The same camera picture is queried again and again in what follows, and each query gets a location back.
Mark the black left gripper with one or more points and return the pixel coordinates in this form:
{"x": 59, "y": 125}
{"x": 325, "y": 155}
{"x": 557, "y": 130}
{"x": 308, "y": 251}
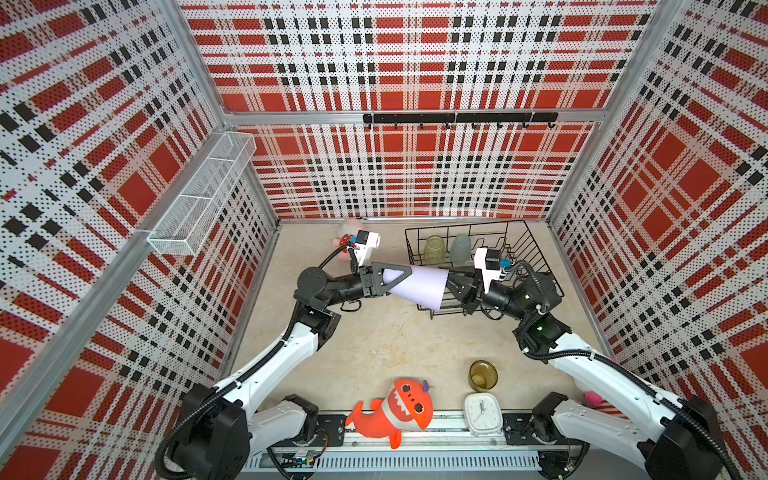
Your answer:
{"x": 372, "y": 281}

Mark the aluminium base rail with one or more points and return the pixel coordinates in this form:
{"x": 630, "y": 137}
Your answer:
{"x": 446, "y": 446}

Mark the purple plastic cup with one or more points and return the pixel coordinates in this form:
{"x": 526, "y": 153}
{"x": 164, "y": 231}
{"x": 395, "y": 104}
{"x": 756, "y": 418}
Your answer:
{"x": 425, "y": 287}

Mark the bright green plastic cup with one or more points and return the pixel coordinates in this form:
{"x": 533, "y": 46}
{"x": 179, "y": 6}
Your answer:
{"x": 434, "y": 252}

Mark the olive glass cup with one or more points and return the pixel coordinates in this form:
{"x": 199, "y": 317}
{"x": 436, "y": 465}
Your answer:
{"x": 482, "y": 376}

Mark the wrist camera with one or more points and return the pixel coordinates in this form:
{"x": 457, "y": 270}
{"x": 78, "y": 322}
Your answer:
{"x": 361, "y": 246}
{"x": 492, "y": 265}

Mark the teal textured plastic cup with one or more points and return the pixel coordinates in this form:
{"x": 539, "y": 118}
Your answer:
{"x": 460, "y": 251}

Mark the black wall hook rail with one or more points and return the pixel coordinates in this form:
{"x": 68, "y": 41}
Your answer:
{"x": 523, "y": 118}

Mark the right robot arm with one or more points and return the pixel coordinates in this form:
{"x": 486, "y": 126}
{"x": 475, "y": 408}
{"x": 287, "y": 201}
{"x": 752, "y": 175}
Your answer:
{"x": 670, "y": 437}

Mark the black wire dish rack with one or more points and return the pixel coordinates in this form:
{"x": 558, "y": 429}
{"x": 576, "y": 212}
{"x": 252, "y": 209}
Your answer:
{"x": 516, "y": 252}

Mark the white wire mesh shelf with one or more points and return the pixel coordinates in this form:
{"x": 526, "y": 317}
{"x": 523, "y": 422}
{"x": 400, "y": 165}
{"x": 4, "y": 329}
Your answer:
{"x": 185, "y": 226}

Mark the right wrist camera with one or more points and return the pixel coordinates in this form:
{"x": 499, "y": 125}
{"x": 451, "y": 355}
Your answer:
{"x": 492, "y": 265}

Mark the white kitchen scale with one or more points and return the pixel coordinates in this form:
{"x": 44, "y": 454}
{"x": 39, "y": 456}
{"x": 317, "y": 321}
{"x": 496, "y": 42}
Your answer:
{"x": 482, "y": 414}

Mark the white pink owl plush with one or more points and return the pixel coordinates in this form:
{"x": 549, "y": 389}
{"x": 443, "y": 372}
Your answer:
{"x": 593, "y": 400}

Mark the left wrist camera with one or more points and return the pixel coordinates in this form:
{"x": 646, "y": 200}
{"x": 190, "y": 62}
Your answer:
{"x": 361, "y": 246}

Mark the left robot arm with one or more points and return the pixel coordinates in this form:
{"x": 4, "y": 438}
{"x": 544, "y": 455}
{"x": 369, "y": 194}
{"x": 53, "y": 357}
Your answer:
{"x": 221, "y": 426}

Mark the pink plush toy polka dress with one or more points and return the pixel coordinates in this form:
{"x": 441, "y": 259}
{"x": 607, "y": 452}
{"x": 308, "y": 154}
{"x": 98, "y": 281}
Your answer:
{"x": 349, "y": 227}

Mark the red shark plush toy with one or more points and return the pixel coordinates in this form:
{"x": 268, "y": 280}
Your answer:
{"x": 408, "y": 407}

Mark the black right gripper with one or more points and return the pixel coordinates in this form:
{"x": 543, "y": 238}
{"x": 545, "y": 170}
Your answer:
{"x": 469, "y": 295}

